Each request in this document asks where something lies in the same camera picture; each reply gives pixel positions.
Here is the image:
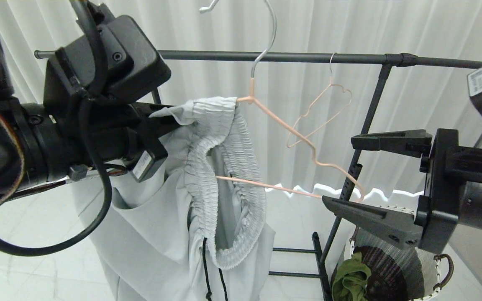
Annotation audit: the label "black cable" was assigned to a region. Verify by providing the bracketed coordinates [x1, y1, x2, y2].
[0, 0, 114, 256]

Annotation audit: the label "pale grey shorts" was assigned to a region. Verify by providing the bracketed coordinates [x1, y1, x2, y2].
[72, 96, 276, 301]

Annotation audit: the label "green garment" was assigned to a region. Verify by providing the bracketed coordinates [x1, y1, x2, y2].
[332, 252, 372, 301]

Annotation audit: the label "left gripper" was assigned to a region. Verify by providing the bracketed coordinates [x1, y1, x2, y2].
[0, 100, 170, 209]

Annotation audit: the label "white laundry basket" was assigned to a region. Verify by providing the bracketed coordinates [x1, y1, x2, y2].
[331, 205, 455, 301]

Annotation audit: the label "white curtain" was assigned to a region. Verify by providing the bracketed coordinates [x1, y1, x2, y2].
[0, 0, 482, 201]

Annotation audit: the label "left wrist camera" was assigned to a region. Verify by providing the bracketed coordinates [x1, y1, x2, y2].
[44, 15, 172, 109]

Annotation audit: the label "pink clothes hanger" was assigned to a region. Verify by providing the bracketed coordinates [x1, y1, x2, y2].
[199, 0, 365, 201]
[286, 52, 353, 149]

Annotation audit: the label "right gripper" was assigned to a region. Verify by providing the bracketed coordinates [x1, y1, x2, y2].
[322, 129, 482, 254]

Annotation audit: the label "black clothes rack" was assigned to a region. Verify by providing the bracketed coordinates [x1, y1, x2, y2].
[34, 49, 482, 301]

